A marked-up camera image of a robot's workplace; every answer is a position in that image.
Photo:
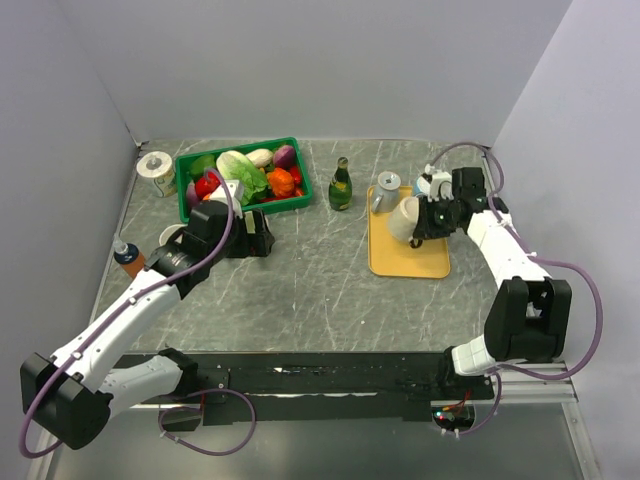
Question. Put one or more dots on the orange spray bottle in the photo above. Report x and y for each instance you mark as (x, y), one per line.
(128, 257)

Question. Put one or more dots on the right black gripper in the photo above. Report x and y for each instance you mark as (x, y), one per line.
(425, 229)

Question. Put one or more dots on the green napa cabbage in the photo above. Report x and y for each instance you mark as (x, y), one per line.
(234, 165)

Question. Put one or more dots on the red chili toy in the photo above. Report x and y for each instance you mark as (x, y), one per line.
(297, 178)

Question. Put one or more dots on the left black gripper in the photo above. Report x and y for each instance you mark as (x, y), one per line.
(253, 244)

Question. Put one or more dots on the orange pumpkin toy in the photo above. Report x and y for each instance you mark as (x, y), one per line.
(281, 182)

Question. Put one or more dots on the purple eggplant toy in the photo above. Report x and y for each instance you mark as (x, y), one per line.
(191, 196)

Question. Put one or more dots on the green bell pepper toy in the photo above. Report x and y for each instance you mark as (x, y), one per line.
(200, 165)

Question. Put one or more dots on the grey mug upside down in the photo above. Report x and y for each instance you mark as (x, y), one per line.
(385, 195)

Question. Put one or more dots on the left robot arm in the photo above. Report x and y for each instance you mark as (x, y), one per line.
(75, 392)

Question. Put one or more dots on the light blue mug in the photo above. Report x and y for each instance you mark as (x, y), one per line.
(421, 186)

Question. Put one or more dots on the white green paper cup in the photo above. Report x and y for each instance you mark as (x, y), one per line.
(156, 170)

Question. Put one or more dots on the green plastic crate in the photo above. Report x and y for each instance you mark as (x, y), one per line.
(267, 202)

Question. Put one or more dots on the red bell pepper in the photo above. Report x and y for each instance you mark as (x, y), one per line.
(206, 185)

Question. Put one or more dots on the yellow tray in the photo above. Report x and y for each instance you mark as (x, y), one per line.
(390, 257)

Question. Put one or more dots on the cream ribbed mug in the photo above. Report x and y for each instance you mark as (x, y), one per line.
(403, 219)

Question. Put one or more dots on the green glass bottle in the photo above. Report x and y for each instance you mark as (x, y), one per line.
(340, 187)

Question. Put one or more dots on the green mug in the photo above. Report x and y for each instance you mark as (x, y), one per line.
(171, 234)

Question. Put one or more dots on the purple onion toy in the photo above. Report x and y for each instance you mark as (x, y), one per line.
(285, 157)

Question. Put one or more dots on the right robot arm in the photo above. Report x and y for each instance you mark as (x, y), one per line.
(528, 318)

